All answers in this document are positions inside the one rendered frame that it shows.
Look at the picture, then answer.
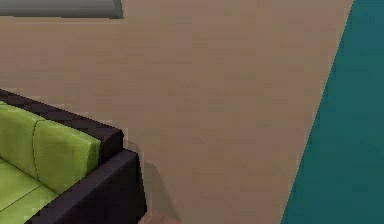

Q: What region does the black sofa with green cushions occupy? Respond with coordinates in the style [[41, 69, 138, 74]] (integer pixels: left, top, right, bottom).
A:
[[0, 88, 148, 224]]

